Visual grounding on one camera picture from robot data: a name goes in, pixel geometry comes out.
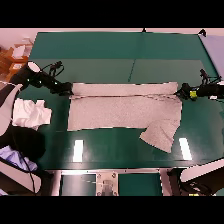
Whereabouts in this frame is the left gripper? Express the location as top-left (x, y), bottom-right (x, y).
top-left (49, 81), bottom-right (74, 97)

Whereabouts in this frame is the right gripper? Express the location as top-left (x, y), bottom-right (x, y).
top-left (176, 83), bottom-right (198, 100)

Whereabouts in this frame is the grey T-shirt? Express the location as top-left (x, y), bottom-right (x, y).
top-left (67, 81), bottom-right (184, 154)

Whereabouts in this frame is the white garment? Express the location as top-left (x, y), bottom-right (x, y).
top-left (12, 98), bottom-right (53, 131)

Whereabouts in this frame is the brown cardboard box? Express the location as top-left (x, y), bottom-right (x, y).
top-left (0, 46), bottom-right (30, 82)

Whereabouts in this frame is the black garment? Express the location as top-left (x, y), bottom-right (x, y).
top-left (5, 125), bottom-right (47, 162)

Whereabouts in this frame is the lavender garment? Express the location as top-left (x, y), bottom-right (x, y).
top-left (0, 145), bottom-right (39, 173)

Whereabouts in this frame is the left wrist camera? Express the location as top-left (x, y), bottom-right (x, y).
top-left (49, 60), bottom-right (66, 77)

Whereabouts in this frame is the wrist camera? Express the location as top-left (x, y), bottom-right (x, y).
top-left (198, 68), bottom-right (222, 85)
top-left (49, 60), bottom-right (66, 77)

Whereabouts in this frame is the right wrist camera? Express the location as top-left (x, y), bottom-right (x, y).
top-left (198, 68), bottom-right (222, 85)

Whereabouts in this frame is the black cable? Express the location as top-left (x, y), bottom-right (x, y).
top-left (12, 145), bottom-right (37, 195)

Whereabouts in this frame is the silver frame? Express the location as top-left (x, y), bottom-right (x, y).
top-left (44, 167), bottom-right (188, 197)

